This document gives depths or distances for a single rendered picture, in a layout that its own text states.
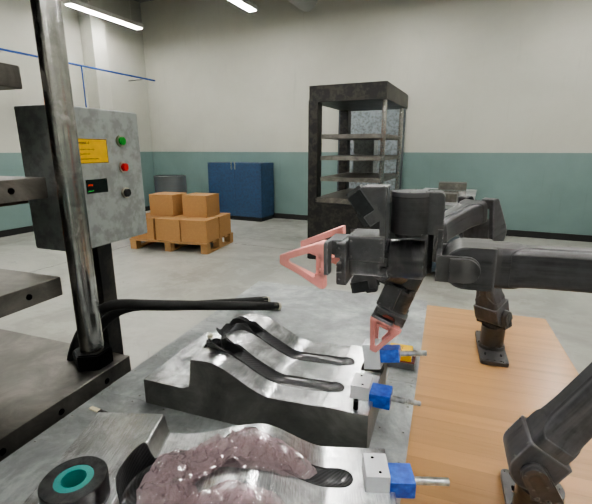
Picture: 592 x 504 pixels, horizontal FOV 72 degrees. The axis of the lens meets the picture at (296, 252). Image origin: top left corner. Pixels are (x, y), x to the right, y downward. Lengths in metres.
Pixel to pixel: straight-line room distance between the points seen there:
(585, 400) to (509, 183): 6.69
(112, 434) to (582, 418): 0.69
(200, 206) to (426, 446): 5.10
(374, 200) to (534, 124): 6.77
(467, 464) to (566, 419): 0.26
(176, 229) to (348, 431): 5.04
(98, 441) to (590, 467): 0.85
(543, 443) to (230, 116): 8.35
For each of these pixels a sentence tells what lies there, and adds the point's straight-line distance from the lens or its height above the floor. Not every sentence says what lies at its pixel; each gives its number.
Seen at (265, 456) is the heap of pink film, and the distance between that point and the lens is 0.69.
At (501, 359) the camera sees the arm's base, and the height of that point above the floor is 0.81.
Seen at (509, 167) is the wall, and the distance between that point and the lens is 7.29.
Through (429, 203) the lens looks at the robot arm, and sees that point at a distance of 0.58.
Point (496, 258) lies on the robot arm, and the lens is 0.58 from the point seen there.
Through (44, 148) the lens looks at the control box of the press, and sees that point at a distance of 1.33.
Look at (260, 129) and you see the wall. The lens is 8.35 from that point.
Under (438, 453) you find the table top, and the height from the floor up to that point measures 0.80.
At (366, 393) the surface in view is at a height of 0.91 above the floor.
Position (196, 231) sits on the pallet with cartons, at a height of 0.30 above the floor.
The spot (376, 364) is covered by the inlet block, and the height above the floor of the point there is 0.91.
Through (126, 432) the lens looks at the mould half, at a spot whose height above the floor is 0.91.
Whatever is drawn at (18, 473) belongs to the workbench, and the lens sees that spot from 0.95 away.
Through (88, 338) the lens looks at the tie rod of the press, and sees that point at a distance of 1.22.
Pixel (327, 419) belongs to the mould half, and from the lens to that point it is 0.83.
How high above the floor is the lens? 1.36
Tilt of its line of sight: 14 degrees down
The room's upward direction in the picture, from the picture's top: straight up
